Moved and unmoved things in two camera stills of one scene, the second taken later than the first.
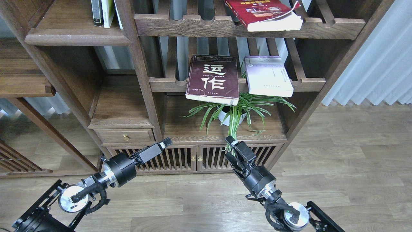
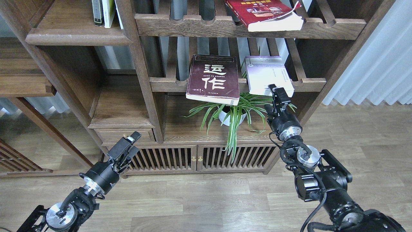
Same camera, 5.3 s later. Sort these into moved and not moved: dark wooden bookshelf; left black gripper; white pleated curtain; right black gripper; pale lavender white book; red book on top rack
Moved: right black gripper; left black gripper
Not moved: pale lavender white book; red book on top rack; dark wooden bookshelf; white pleated curtain
